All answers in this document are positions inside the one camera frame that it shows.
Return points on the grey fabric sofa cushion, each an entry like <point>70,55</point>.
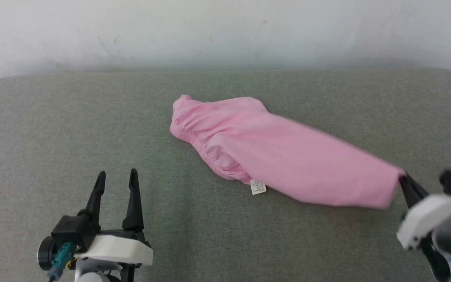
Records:
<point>73,129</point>

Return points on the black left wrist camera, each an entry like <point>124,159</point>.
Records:
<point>73,233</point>

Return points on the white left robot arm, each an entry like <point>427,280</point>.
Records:
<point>96,276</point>

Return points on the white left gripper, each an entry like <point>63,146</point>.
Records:
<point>119,248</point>

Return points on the pink garment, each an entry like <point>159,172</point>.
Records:
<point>272,152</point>

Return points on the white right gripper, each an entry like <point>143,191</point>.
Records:
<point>425,217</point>

